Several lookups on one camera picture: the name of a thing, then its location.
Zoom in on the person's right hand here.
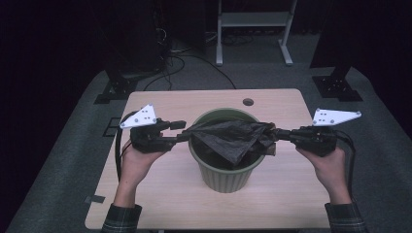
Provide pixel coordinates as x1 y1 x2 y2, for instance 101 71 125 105
295 147 353 205

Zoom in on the black stand base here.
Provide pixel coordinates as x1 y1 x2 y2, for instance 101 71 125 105
93 61 140 105
311 64 363 103

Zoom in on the white metal stand frame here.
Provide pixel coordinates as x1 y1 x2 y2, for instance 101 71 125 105
216 0 298 67

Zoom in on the black plastic garbage bag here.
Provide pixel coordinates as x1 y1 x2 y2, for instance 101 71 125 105
182 119 278 167

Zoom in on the black tape floor marking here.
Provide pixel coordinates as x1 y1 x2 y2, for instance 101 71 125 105
102 116 121 138

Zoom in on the green plastic trash bin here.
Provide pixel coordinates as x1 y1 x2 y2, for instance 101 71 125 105
188 107 267 194

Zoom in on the grey tape strip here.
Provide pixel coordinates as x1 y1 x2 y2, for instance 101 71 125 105
85 194 107 205

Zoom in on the right hand-held gripper cable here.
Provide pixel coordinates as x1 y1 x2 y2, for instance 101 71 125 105
334 130 358 197

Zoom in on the black floor cable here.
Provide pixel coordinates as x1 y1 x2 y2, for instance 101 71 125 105
143 52 237 92

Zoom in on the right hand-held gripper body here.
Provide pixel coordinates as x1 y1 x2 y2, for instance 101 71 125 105
289 108 362 158

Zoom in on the person's left hand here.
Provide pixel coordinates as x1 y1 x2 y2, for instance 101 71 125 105
119 141 166 192

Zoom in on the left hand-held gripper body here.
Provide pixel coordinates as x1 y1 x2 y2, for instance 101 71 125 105
119 103 178 154

